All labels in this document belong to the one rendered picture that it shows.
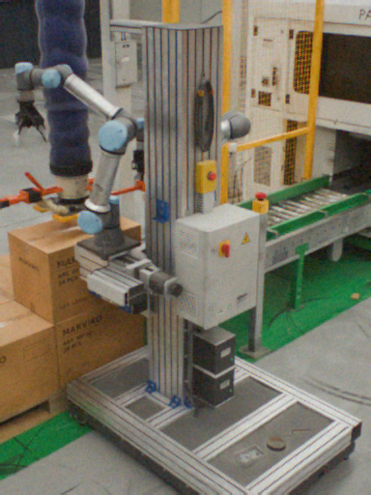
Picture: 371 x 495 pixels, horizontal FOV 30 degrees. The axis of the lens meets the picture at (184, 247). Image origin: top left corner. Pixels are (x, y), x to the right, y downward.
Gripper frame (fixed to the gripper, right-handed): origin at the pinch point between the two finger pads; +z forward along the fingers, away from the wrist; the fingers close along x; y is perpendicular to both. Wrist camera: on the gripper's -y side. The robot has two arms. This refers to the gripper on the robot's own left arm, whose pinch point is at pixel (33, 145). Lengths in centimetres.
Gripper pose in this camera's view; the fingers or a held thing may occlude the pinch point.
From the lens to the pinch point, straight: 323.1
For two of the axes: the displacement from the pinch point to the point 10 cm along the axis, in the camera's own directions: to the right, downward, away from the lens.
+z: 0.0, 9.2, 3.8
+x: -7.2, 2.7, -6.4
